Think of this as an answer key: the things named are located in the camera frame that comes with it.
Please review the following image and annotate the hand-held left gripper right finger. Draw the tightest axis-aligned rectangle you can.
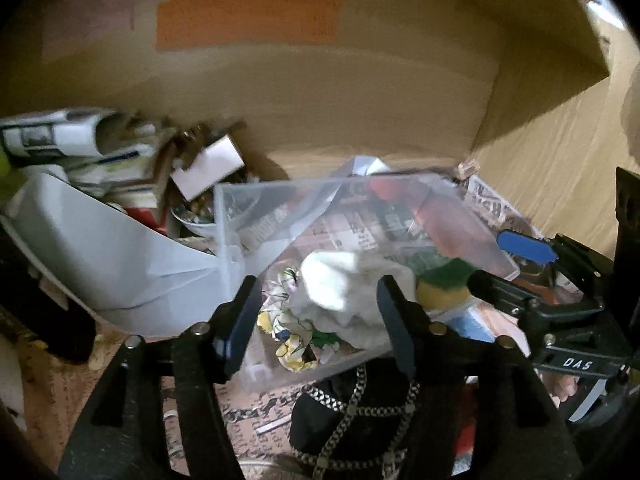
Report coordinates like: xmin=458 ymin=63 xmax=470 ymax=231
xmin=375 ymin=275 xmax=584 ymax=480

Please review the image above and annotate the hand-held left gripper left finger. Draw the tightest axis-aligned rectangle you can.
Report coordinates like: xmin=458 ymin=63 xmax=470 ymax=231
xmin=57 ymin=275 xmax=264 ymax=480

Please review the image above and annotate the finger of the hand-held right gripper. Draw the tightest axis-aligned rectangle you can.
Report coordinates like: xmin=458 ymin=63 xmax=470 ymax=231
xmin=497 ymin=229 xmax=617 ymax=282
xmin=465 ymin=270 xmax=607 ymax=332

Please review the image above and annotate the white cloth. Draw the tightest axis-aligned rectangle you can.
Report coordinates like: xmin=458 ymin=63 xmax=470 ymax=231
xmin=290 ymin=251 xmax=417 ymax=350

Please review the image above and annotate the clear plastic container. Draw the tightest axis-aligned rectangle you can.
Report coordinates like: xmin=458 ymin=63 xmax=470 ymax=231
xmin=214 ymin=170 xmax=521 ymax=392

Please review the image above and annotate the newspaper sheet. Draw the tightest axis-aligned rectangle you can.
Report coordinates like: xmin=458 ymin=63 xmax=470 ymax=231
xmin=165 ymin=172 xmax=587 ymax=463

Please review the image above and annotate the floral cloth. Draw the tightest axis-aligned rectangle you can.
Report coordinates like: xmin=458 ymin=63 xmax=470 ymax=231
xmin=257 ymin=267 xmax=344 ymax=374

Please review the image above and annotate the green and yellow sponge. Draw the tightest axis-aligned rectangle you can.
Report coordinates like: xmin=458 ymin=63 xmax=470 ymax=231
xmin=402 ymin=255 xmax=484 ymax=312

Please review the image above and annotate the small bowl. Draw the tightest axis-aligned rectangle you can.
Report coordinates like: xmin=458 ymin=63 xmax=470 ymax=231
xmin=170 ymin=200 xmax=222 ymax=239

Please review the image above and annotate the red and white box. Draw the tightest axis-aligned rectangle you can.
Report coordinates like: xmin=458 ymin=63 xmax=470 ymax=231
xmin=122 ymin=187 xmax=172 ymax=233

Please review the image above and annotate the white plastic sheet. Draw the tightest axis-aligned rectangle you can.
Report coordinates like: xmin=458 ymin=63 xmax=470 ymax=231
xmin=0 ymin=171 xmax=237 ymax=337

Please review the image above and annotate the small white box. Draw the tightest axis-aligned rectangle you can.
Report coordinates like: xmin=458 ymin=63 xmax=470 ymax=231
xmin=170 ymin=135 xmax=247 ymax=202

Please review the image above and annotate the large cardboard box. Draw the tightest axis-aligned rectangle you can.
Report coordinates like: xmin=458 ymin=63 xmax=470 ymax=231
xmin=0 ymin=0 xmax=640 ymax=263

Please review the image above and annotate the rolled printed paper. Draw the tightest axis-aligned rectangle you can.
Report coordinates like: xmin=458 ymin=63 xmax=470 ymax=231
xmin=0 ymin=107 xmax=167 ymax=162

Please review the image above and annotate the black pouch with chain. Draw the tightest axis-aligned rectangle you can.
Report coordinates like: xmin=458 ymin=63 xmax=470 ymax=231
xmin=289 ymin=364 xmax=427 ymax=477

